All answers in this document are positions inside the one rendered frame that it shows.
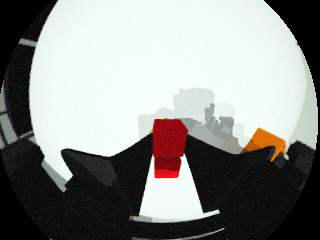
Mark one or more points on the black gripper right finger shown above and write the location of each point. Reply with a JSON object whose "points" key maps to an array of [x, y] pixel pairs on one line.
{"points": [[215, 172]]}

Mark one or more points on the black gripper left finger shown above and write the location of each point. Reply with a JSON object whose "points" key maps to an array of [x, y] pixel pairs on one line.
{"points": [[127, 171]]}

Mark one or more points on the red cube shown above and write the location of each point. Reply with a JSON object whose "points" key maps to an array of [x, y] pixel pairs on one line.
{"points": [[167, 167], [169, 138]]}

